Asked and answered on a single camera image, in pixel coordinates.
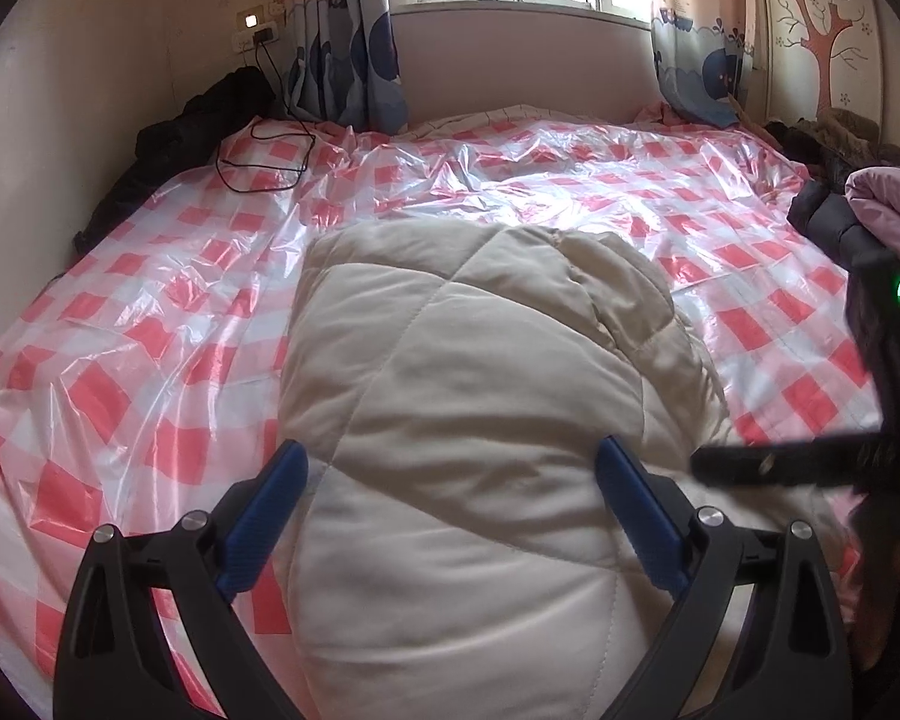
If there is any pink checked plastic sheet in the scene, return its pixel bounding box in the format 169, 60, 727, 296
0, 109, 895, 700

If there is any tree wall decal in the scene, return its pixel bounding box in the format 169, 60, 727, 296
768, 0, 883, 118

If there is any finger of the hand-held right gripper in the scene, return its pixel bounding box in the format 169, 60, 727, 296
690, 431, 883, 493

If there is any black charging cable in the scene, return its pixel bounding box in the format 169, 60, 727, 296
217, 36, 317, 194

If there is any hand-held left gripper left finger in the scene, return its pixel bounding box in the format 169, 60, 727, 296
52, 439, 310, 720

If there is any dark grey jacket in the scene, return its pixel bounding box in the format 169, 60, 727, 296
786, 178, 872, 272

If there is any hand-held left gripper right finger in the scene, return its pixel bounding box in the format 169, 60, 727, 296
596, 436, 853, 720

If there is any black shiny jacket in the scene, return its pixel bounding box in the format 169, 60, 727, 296
71, 66, 286, 257

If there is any blue patterned curtain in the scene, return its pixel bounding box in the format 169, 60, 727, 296
281, 0, 413, 133
645, 0, 760, 128

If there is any white quilted jacket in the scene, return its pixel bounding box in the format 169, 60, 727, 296
274, 223, 745, 720

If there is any pile of dark and pink clothes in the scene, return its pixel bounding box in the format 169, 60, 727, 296
761, 108, 900, 182

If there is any white wall power outlet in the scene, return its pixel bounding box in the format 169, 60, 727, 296
229, 4, 283, 55

